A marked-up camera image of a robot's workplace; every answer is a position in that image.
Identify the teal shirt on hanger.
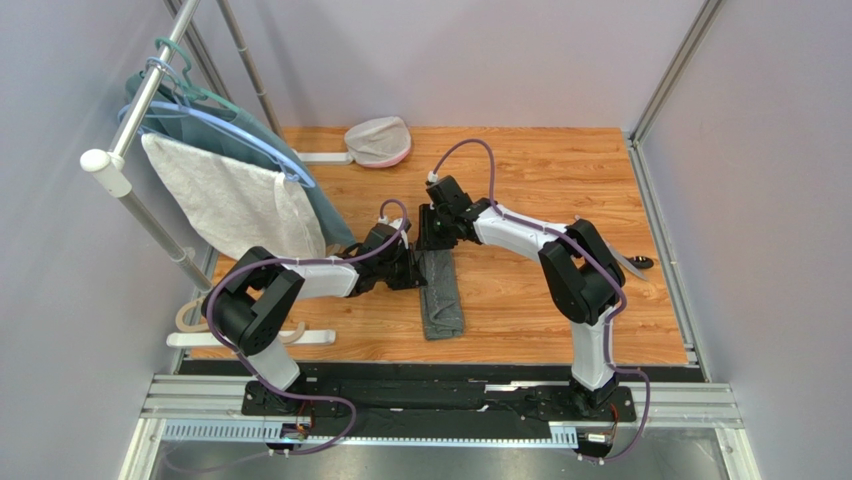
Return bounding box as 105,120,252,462
141,85,356,247

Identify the light blue hanger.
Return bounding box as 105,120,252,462
137,57,318,190

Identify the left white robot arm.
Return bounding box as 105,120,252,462
202,219,425,391

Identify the white towel on hanger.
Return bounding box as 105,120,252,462
141,133,326,259

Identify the metal clothes rack pole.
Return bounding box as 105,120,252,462
79,0,284,294

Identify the beige wooden hanger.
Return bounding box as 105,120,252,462
166,297,310,348

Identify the grey cloth napkin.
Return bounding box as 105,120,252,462
418,250,465,341

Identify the black mounting rail plate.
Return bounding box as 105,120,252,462
179,359,707,441

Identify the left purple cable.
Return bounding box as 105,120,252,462
159,198,411,467

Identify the green hanger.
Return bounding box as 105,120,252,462
154,36,241,114

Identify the white clothes rack base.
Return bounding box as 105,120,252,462
166,329,336,349

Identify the white mesh cap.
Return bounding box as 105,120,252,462
344,116,413,168

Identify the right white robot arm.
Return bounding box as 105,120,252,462
417,173,625,408

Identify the purple cable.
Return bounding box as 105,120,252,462
429,138,652,464
159,198,411,467

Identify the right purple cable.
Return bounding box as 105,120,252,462
429,138,652,464

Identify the aluminium frame rail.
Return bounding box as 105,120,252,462
120,361,760,479

